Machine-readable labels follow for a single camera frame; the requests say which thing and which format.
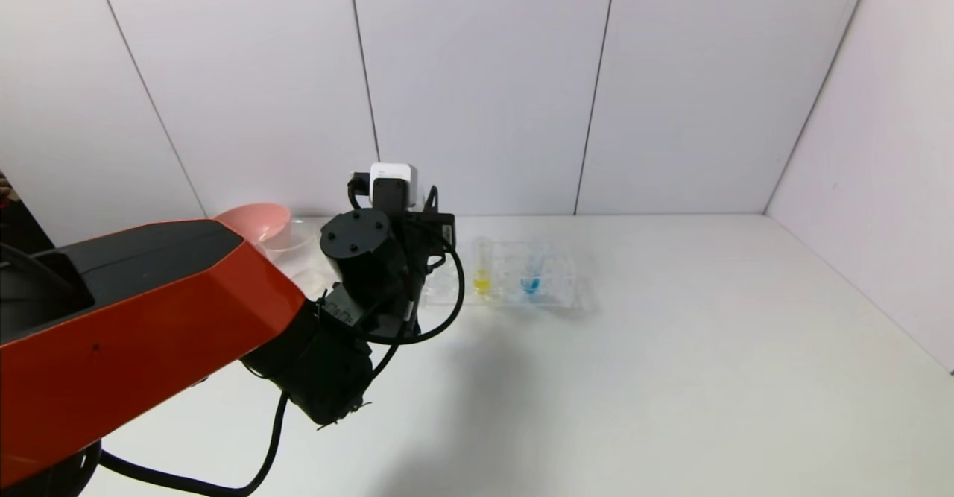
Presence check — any test tube with yellow pigment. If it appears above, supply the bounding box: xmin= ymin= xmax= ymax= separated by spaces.
xmin=471 ymin=236 xmax=494 ymax=301

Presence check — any clear plastic beaker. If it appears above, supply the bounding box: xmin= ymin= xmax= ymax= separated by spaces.
xmin=261 ymin=218 xmax=329 ymax=298

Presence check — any pink plastic bowl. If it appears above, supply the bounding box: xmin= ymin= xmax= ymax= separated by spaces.
xmin=215 ymin=203 xmax=292 ymax=249

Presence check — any clear acrylic test tube rack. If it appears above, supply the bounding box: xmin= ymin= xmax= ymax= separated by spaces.
xmin=421 ymin=239 xmax=579 ymax=311

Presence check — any test tube with blue pigment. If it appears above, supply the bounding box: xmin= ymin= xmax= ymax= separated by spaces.
xmin=520 ymin=241 xmax=545 ymax=296

